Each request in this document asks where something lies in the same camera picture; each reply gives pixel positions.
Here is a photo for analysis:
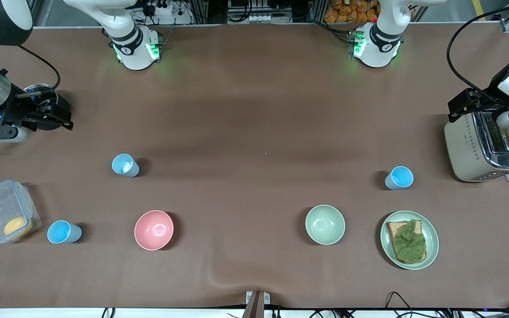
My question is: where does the metal table edge bracket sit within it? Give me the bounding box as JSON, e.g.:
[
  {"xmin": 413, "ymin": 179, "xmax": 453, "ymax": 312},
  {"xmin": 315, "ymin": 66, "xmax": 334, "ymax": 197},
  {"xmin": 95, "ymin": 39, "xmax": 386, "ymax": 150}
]
[{"xmin": 246, "ymin": 291, "xmax": 270, "ymax": 318}]

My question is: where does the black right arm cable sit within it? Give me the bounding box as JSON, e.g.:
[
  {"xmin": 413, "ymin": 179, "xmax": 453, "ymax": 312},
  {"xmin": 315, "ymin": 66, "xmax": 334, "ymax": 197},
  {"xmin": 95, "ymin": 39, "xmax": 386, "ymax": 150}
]
[{"xmin": 0, "ymin": 44, "xmax": 61, "ymax": 94}]

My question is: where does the brown table cloth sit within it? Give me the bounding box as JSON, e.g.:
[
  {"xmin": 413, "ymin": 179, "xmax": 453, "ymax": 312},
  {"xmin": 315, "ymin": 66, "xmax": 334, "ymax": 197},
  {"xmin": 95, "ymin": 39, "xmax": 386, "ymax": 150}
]
[{"xmin": 0, "ymin": 22, "xmax": 509, "ymax": 310}]

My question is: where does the blue plastic cup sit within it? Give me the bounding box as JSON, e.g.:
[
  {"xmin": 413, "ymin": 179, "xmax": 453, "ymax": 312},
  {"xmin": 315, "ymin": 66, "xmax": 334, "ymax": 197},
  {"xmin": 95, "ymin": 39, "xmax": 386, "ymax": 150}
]
[
  {"xmin": 112, "ymin": 153, "xmax": 140, "ymax": 178},
  {"xmin": 385, "ymin": 166, "xmax": 414, "ymax": 190},
  {"xmin": 47, "ymin": 220, "xmax": 83, "ymax": 244}
]

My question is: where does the pale green plate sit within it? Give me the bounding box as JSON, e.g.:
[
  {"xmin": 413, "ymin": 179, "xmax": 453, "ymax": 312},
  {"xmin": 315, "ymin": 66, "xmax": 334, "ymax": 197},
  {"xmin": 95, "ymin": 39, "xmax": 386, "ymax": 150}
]
[{"xmin": 380, "ymin": 210, "xmax": 440, "ymax": 270}]

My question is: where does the bag of orange bread rolls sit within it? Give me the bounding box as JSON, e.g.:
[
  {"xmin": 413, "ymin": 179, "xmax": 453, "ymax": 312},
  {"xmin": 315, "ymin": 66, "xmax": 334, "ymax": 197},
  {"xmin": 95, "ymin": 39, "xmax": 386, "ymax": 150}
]
[{"xmin": 324, "ymin": 0, "xmax": 380, "ymax": 23}]

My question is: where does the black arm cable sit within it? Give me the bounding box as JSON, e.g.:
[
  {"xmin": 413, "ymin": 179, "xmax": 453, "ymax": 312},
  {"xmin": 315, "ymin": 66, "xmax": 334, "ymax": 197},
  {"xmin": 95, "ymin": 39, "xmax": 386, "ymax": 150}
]
[
  {"xmin": 446, "ymin": 2, "xmax": 509, "ymax": 103},
  {"xmin": 0, "ymin": 44, "xmax": 61, "ymax": 94}
]

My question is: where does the glass lid with blue knob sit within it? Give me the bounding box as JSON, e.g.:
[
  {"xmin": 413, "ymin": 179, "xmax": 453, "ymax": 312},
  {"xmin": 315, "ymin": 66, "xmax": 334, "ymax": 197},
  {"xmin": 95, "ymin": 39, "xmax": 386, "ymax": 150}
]
[{"xmin": 24, "ymin": 84, "xmax": 56, "ymax": 104}]

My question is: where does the black pot with blue handle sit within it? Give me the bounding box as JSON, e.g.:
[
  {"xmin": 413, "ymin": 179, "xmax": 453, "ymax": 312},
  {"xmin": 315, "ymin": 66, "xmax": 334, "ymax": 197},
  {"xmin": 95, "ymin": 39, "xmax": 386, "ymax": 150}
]
[{"xmin": 0, "ymin": 84, "xmax": 72, "ymax": 151}]

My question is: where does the black looped cable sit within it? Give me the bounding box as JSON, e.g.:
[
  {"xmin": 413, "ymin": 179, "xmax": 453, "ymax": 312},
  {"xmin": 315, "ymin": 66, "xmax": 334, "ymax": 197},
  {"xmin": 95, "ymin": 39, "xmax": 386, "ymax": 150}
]
[{"xmin": 385, "ymin": 291, "xmax": 414, "ymax": 318}]

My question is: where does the pale green bowl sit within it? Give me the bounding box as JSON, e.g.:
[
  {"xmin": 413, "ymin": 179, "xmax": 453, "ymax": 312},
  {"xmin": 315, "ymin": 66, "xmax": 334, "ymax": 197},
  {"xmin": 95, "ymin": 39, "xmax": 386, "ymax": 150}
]
[{"xmin": 305, "ymin": 204, "xmax": 346, "ymax": 245}]

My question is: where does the cream and chrome toaster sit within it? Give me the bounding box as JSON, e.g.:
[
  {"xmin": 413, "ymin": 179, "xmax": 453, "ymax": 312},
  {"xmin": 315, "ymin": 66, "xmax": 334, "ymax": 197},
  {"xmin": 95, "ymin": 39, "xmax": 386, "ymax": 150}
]
[{"xmin": 444, "ymin": 110, "xmax": 509, "ymax": 183}]

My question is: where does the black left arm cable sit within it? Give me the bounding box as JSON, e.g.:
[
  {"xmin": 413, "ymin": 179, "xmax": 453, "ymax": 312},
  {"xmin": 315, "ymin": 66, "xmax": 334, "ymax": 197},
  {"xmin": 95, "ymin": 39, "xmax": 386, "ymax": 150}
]
[{"xmin": 446, "ymin": 2, "xmax": 509, "ymax": 103}]

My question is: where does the toast slice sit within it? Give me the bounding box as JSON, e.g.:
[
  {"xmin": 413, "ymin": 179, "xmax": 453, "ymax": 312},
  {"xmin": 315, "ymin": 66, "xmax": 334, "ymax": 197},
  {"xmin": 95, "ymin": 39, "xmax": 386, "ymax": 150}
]
[{"xmin": 386, "ymin": 220, "xmax": 427, "ymax": 265}]

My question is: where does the white power strip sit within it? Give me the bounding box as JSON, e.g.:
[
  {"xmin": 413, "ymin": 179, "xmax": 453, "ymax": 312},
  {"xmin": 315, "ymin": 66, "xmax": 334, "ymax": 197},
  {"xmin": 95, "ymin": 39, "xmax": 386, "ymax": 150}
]
[{"xmin": 146, "ymin": 0, "xmax": 175, "ymax": 16}]

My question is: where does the green lettuce leaf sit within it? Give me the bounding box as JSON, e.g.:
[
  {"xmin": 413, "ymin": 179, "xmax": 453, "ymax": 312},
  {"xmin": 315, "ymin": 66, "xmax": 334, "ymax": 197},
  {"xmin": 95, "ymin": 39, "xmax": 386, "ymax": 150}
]
[{"xmin": 394, "ymin": 220, "xmax": 426, "ymax": 262}]

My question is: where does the round orange food piece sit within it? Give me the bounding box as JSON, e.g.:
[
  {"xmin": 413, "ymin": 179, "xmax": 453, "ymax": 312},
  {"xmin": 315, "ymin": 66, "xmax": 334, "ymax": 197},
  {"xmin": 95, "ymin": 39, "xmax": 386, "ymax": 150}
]
[{"xmin": 4, "ymin": 216, "xmax": 33, "ymax": 237}]

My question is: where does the pink bowl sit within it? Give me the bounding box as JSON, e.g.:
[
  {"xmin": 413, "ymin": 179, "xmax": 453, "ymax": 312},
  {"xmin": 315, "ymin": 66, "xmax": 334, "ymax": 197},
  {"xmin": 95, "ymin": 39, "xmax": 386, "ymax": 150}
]
[{"xmin": 134, "ymin": 210, "xmax": 175, "ymax": 251}]

